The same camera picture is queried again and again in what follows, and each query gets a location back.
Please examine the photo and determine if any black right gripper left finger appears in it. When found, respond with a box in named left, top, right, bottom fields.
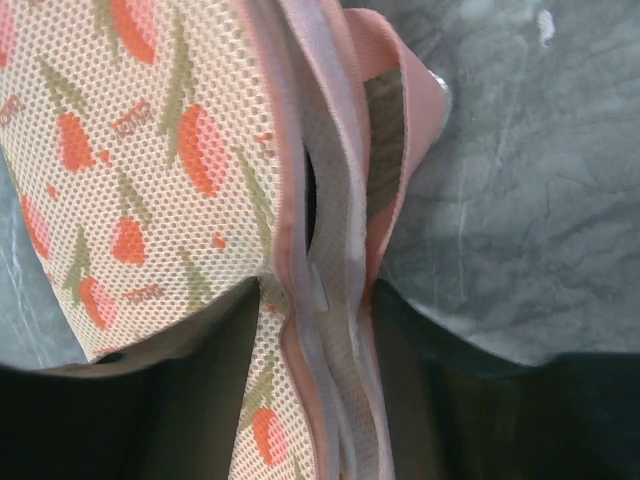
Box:
left=1, top=278, right=259, bottom=479

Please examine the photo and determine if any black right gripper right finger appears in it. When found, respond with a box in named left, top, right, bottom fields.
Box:
left=372, top=280, right=639, bottom=479

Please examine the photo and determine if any floral pink bra laundry bag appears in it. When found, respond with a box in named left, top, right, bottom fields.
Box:
left=1, top=1, right=450, bottom=479

